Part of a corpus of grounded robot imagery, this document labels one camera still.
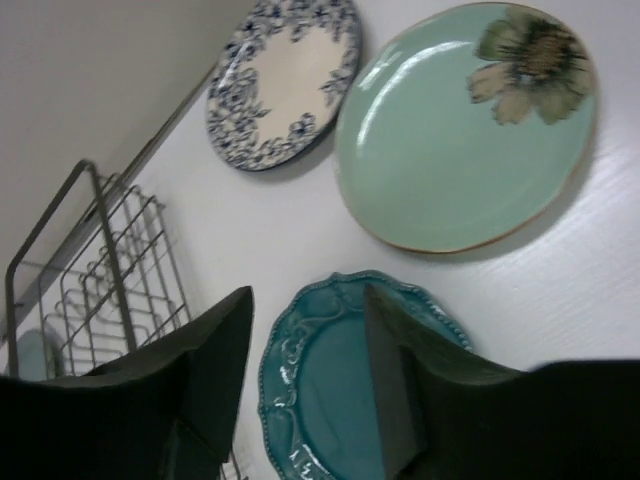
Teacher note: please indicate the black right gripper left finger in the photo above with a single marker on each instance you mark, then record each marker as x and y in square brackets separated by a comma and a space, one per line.
[215, 346]

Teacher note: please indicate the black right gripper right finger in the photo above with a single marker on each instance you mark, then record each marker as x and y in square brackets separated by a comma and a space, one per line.
[437, 407]

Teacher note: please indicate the teal scalloped plate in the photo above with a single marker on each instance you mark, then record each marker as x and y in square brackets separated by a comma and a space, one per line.
[316, 398]

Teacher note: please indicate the mint green flower plate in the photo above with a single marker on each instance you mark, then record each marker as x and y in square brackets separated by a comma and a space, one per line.
[465, 127]

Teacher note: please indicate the blue floral white plate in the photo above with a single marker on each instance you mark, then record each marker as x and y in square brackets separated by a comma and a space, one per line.
[280, 79]

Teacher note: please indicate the grey-blue round plate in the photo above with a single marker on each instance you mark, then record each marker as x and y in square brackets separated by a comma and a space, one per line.
[36, 357]

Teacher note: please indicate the grey wire dish rack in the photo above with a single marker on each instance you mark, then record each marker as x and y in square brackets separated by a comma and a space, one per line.
[111, 287]

